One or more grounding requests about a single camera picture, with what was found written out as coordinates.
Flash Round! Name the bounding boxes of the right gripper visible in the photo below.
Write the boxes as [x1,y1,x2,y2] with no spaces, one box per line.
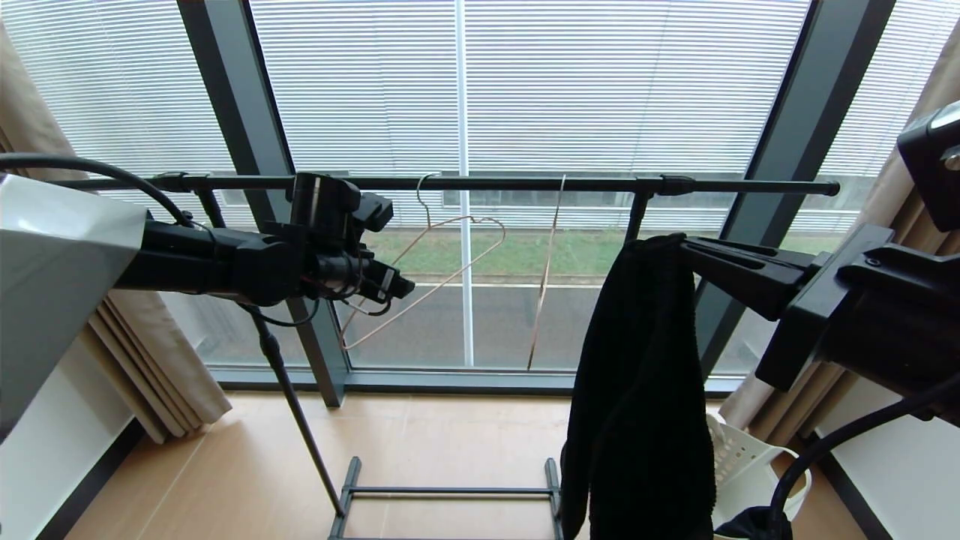
[679,223,960,428]

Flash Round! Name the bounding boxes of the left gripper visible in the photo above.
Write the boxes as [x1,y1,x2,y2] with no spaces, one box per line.
[307,251,417,304]

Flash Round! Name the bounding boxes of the pink clothes hanger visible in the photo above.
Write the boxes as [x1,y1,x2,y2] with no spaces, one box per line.
[337,174,507,352]
[527,175,567,372]

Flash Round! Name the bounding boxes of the black shorts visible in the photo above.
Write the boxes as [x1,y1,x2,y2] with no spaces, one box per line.
[559,232,717,540]

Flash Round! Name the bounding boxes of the black clothes rack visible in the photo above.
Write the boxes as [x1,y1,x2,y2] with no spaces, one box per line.
[45,172,841,540]

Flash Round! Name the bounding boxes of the white laundry basket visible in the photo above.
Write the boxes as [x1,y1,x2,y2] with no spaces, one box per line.
[705,411,812,530]

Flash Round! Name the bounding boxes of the beige curtain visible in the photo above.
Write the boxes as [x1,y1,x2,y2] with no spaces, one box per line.
[718,22,960,451]
[0,22,233,445]

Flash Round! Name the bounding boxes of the window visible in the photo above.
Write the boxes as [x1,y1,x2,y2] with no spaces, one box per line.
[0,0,960,395]

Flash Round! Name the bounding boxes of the black garment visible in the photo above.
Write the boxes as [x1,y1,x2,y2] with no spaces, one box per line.
[712,506,794,540]

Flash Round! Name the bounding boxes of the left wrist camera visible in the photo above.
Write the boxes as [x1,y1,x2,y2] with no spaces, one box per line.
[289,172,395,241]

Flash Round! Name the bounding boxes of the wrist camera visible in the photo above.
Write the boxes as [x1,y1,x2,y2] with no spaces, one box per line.
[289,172,395,241]
[896,101,960,233]

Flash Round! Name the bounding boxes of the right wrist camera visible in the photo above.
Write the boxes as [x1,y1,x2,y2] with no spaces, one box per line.
[896,101,960,233]

